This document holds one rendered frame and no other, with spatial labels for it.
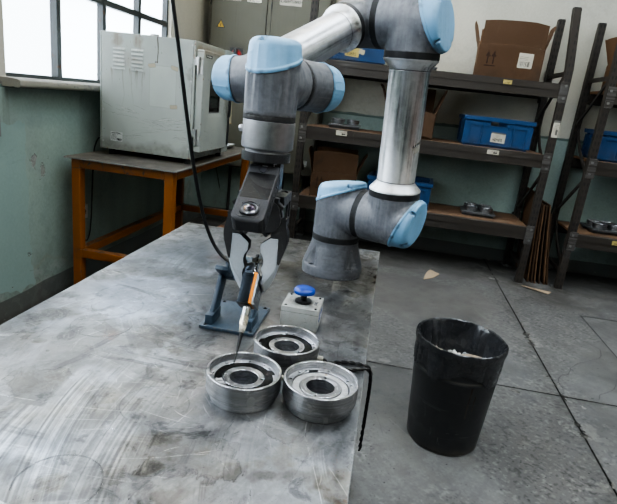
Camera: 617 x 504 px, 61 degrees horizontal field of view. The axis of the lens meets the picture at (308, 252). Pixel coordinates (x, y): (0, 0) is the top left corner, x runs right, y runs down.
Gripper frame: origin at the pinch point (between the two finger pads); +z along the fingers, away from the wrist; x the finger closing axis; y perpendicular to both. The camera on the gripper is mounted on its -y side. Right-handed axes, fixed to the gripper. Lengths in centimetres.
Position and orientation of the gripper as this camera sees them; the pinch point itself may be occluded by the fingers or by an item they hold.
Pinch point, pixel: (251, 284)
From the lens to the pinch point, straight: 80.1
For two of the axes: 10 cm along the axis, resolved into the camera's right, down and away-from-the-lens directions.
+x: -9.8, -1.5, 1.2
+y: 1.6, -2.7, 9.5
